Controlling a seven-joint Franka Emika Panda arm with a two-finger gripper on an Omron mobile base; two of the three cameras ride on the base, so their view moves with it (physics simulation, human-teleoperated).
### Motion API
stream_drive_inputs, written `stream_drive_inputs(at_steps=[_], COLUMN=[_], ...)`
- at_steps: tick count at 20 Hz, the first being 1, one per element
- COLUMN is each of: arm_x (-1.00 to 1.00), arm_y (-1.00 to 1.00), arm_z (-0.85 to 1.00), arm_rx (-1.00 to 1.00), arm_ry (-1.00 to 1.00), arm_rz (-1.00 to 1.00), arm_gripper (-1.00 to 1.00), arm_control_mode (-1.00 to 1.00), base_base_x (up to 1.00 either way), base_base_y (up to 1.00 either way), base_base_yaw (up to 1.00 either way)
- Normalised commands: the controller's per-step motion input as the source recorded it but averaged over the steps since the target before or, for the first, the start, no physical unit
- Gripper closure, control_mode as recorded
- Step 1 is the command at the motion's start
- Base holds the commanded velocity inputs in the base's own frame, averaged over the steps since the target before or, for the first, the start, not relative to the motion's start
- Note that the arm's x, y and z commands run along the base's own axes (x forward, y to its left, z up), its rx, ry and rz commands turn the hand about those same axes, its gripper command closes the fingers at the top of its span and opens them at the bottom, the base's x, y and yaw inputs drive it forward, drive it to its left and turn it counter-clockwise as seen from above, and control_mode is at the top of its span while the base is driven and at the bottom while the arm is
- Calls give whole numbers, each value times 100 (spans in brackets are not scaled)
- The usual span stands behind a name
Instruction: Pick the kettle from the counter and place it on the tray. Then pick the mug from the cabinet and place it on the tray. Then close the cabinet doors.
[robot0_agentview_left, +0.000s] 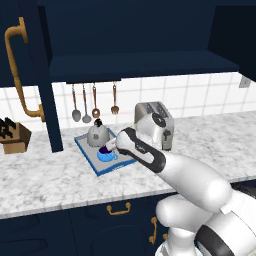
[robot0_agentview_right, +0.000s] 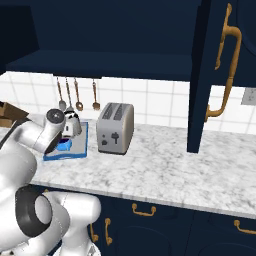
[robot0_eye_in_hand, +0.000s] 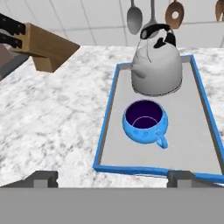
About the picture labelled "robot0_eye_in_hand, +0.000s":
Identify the hanging grey metal ladle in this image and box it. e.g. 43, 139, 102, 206
141, 0, 160, 32

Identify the black knife handle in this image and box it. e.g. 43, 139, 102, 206
0, 32, 24, 50
0, 12, 26, 37

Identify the hanging wooden slotted spoon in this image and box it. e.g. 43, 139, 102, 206
164, 0, 186, 30

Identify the grey kettle with black handle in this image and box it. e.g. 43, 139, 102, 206
129, 23, 184, 97

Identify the hanging grey metal spoon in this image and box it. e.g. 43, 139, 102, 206
126, 0, 144, 36

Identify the hanging wooden utensil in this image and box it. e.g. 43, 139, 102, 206
214, 0, 224, 22

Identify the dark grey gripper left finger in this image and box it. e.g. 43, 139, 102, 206
1, 170, 60, 189

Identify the blue mug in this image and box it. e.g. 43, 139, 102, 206
122, 99, 170, 150

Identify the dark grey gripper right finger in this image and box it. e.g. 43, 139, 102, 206
167, 170, 224, 189

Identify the grey appliance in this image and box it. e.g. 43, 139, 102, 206
0, 43, 30, 81

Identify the grey tray with blue rim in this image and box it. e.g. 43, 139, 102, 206
93, 53, 224, 184

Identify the wooden knife block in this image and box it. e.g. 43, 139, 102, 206
11, 22, 81, 74

